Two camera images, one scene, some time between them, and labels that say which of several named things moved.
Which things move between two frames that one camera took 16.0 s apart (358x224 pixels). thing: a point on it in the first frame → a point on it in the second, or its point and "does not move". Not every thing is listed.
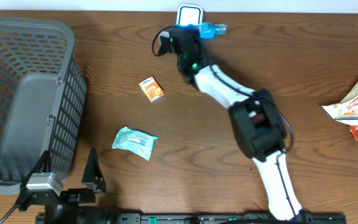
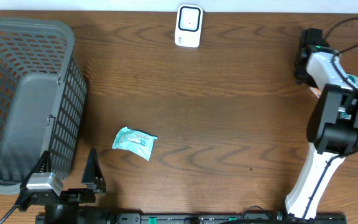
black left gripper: [84, 195] does not move
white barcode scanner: [189, 14] does not move
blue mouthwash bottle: [210, 30] → [355, 80]
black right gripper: [197, 33] → [298, 74]
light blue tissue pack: [135, 141] does not move
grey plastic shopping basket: [33, 99] does not move
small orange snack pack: [151, 88] → [316, 91]
